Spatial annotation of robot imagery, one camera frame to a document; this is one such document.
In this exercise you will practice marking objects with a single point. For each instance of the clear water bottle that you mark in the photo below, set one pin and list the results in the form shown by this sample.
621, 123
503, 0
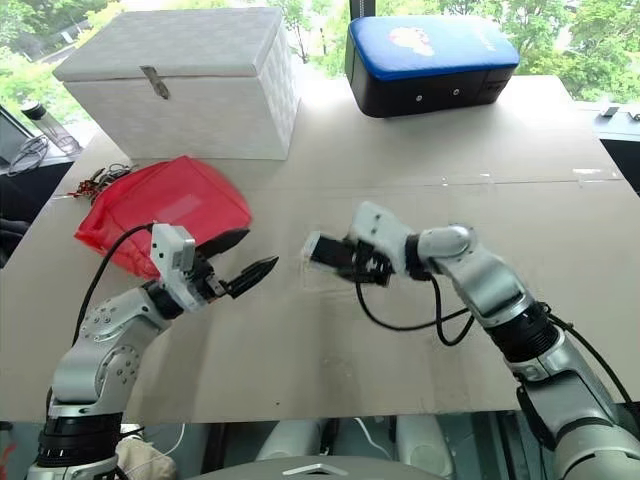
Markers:
47, 125

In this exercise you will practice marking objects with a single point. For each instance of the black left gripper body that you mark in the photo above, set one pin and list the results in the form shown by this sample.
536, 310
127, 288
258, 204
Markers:
202, 277

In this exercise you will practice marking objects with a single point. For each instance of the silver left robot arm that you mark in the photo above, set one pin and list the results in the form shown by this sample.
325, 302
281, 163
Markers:
100, 350

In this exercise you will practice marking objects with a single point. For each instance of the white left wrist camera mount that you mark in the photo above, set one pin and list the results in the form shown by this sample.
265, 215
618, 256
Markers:
169, 260

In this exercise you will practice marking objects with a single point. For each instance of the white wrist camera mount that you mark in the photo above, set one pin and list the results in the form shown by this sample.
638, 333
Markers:
377, 227
169, 260

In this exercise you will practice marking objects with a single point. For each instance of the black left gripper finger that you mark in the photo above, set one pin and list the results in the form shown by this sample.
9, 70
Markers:
252, 275
227, 242

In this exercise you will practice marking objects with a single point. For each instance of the blue and black case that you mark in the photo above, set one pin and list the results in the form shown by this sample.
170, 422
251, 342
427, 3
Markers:
425, 65

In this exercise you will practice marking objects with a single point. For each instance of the black side desk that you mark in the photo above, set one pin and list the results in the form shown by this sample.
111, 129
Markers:
622, 150

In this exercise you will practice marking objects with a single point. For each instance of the red mesh bag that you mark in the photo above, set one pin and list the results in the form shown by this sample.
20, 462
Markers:
165, 210

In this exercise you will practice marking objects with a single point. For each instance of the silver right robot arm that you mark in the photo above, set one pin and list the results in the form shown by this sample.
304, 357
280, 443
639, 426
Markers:
505, 300

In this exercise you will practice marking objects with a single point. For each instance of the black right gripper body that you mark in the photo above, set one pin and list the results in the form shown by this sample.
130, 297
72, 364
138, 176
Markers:
372, 265

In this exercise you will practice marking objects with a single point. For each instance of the clear plastic phone case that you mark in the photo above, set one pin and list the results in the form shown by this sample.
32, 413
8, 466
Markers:
325, 282

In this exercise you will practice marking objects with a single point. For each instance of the beige cloth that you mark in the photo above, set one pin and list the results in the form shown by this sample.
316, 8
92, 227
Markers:
145, 460

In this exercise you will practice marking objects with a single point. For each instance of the silver robot torso plate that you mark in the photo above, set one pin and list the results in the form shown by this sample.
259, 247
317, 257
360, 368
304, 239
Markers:
320, 470

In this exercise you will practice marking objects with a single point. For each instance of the white quilted storage box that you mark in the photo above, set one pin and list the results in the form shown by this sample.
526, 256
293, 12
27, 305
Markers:
190, 90

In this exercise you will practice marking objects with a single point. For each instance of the grey rounded robot leg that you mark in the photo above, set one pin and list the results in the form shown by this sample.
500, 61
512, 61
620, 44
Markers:
290, 440
425, 442

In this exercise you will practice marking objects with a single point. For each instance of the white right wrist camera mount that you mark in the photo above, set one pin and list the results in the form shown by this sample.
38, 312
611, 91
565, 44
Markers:
377, 227

